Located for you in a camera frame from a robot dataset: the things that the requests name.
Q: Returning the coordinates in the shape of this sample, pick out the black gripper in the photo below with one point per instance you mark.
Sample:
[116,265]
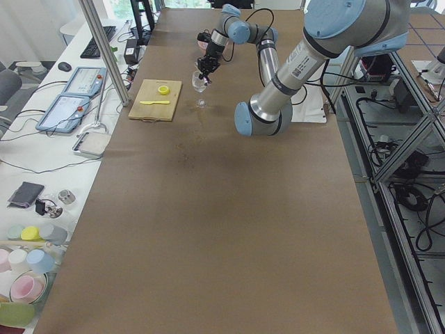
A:
[212,50]

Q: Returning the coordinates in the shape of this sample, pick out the clear wine glass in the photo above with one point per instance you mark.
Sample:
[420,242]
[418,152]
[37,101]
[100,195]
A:
[200,85]

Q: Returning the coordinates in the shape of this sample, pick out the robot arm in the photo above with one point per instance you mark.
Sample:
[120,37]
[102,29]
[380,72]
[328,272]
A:
[371,28]
[230,30]

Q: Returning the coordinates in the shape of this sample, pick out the pink ice bowl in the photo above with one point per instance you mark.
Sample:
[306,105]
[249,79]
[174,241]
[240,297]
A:
[203,46]

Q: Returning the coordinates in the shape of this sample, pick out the yellow lemon half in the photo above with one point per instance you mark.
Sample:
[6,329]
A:
[163,90]

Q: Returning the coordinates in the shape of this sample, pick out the yellow plastic knife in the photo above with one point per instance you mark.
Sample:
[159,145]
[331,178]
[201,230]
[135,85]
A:
[159,102]

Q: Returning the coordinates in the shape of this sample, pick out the wooden cutting board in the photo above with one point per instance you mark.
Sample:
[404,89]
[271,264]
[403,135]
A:
[148,92]

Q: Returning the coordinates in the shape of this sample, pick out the teach pendant with red button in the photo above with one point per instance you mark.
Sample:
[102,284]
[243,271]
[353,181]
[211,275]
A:
[85,81]

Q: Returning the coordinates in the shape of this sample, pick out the black computer mouse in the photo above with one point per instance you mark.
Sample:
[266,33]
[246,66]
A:
[63,66]

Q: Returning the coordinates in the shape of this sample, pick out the brown table mat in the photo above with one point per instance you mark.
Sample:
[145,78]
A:
[190,227]

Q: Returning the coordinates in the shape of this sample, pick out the steel cup on desk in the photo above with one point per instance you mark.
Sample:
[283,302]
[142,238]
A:
[66,197]

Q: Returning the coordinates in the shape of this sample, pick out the black clip device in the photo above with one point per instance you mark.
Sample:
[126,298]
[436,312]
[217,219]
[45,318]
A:
[47,207]

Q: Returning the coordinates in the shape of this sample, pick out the grey-blue plastic cup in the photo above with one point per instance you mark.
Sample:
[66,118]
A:
[53,233]

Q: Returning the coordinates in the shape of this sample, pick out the yellow cup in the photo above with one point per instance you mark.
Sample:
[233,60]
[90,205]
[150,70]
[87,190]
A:
[30,233]

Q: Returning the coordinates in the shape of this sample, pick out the light blue cup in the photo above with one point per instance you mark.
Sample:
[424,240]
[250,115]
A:
[39,261]

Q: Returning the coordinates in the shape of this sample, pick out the pink cup in bowl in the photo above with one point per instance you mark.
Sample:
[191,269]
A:
[26,289]

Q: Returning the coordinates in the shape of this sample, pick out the green plate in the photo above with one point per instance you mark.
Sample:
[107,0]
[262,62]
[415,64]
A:
[17,314]

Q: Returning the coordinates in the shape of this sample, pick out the aluminium frame post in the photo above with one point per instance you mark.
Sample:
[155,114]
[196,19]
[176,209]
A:
[95,26]

